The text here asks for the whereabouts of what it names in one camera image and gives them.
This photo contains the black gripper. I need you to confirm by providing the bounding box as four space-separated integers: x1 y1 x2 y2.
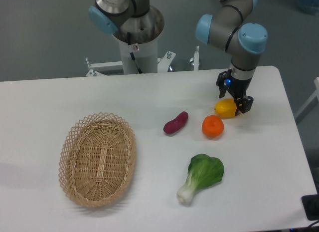
216 70 254 115

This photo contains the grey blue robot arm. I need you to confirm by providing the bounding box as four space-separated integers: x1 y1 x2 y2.
89 0 268 114

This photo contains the orange fruit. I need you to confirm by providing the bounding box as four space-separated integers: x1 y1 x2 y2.
202 115 224 137

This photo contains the purple sweet potato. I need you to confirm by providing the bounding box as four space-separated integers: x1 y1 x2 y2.
163 111 189 135

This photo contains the green bok choy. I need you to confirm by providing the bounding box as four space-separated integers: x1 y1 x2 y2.
176 154 224 205

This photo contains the black device at table edge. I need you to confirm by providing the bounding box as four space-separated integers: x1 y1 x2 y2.
301 194 319 221

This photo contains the woven wicker basket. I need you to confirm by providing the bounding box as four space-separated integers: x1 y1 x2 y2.
58 112 136 208

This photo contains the white frame at right edge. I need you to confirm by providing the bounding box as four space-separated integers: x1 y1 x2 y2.
294 77 319 124

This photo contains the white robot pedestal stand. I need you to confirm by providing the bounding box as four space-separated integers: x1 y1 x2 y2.
85 5 201 77

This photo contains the black cable on pedestal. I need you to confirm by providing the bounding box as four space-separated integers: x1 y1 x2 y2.
127 32 144 74

